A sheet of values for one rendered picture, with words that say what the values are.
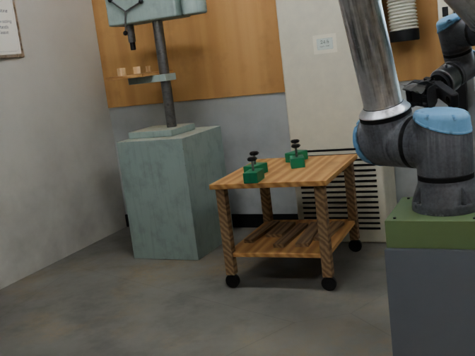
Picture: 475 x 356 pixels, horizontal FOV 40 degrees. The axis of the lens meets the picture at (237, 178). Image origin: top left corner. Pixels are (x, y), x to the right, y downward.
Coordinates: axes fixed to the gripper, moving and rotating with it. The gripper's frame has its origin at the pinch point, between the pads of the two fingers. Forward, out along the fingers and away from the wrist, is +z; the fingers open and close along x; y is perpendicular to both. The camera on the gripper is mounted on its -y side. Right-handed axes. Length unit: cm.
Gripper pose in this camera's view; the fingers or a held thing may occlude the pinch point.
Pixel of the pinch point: (407, 112)
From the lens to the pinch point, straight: 200.7
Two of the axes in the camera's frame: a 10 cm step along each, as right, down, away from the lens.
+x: -2.5, -8.4, -4.9
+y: -6.3, -2.4, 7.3
